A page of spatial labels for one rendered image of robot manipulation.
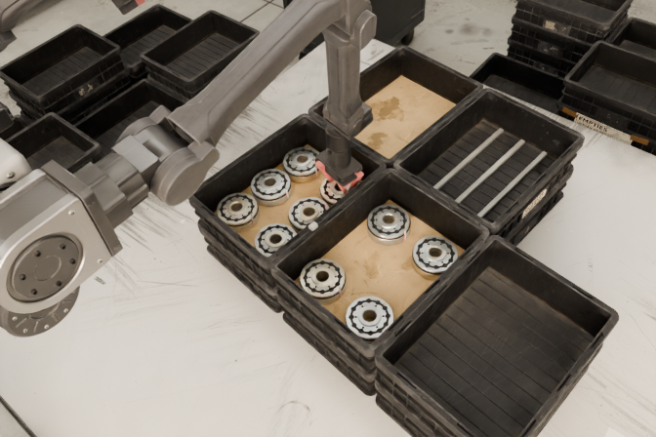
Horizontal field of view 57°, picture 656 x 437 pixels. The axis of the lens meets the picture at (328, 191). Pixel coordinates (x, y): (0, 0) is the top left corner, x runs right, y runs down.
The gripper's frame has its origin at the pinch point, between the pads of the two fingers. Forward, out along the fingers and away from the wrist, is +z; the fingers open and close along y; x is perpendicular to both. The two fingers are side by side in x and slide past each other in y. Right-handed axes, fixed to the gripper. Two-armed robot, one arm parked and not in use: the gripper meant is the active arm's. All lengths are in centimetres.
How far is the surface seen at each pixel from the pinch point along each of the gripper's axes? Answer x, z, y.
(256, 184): 15.0, 1.6, 15.5
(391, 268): 5.1, 4.0, -24.7
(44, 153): 49, 40, 111
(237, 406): 49, 18, -23
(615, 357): -23, 16, -69
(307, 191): 5.1, 4.2, 6.9
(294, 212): 13.2, 1.4, 1.7
